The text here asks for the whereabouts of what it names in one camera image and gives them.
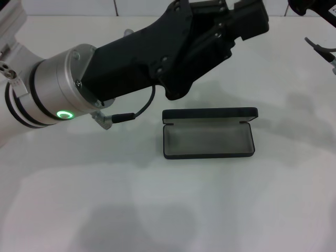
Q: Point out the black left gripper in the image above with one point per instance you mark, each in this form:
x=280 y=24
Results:
x=126 y=60

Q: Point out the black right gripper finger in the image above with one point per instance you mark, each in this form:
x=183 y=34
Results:
x=204 y=8

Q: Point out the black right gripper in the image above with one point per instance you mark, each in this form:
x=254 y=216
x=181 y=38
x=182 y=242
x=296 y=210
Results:
x=298 y=5

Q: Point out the black glasses case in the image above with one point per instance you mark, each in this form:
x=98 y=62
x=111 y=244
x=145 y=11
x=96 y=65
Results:
x=210 y=113

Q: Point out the silver metal connector stub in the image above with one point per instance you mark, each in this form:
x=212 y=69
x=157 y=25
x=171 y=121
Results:
x=128 y=32

